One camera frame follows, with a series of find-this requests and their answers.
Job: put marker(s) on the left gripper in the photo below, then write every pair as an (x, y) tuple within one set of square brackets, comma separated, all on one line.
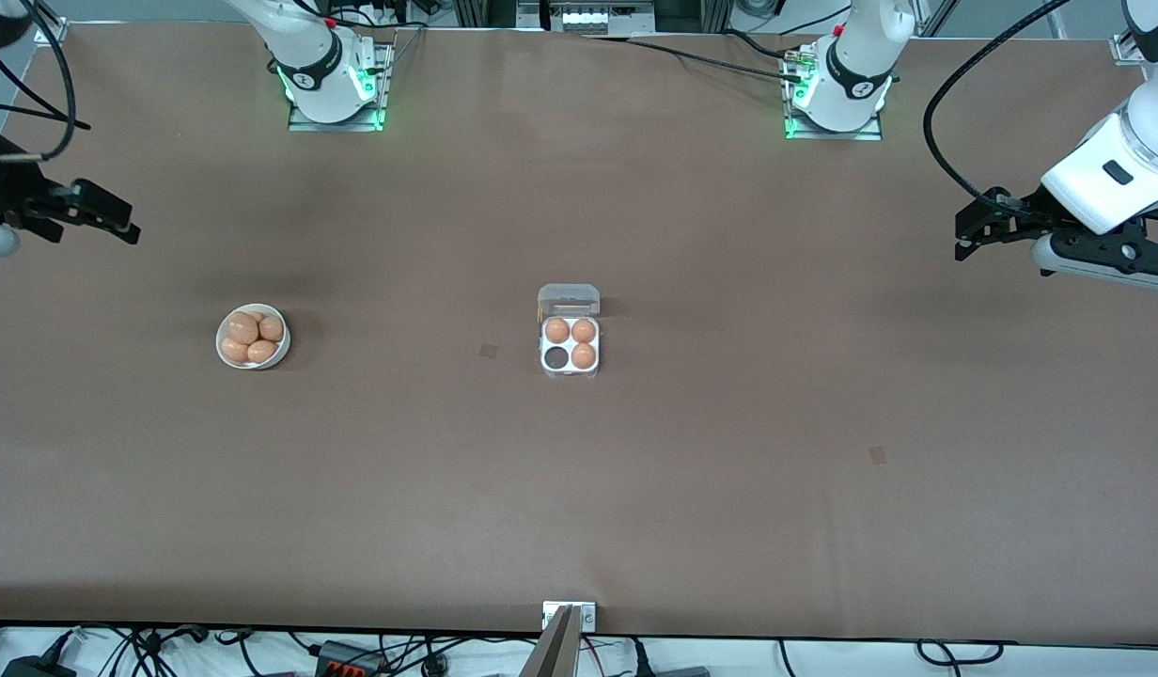
[(1027, 215)]

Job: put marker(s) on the white round bowl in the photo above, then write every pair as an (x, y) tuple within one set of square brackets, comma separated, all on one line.
[(224, 362)]

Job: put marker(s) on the grey camera mount bar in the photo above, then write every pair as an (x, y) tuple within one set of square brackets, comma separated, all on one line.
[(555, 653)]

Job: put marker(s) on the metal table corner bracket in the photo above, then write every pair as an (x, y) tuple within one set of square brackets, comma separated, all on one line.
[(51, 33), (1126, 47)]

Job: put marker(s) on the black box with red parts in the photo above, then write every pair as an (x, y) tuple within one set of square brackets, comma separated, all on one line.
[(349, 658)]

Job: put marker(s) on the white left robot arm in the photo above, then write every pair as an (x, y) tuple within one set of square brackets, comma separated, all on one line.
[(856, 66)]

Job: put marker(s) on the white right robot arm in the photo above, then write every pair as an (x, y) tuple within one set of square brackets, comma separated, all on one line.
[(316, 56)]

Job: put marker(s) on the grey electrical box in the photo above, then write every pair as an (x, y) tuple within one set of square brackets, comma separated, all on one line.
[(598, 17)]

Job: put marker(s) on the small metal bracket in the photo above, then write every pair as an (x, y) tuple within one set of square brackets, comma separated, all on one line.
[(588, 616)]

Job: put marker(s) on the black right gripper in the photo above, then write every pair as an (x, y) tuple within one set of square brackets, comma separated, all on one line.
[(4, 188)]

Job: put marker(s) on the clear plastic egg box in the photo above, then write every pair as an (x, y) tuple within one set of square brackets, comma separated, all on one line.
[(570, 299)]

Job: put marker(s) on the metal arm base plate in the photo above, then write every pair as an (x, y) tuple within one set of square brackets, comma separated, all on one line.
[(383, 103), (875, 132)]

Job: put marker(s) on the black power adapter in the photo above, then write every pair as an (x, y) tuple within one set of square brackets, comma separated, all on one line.
[(34, 669)]

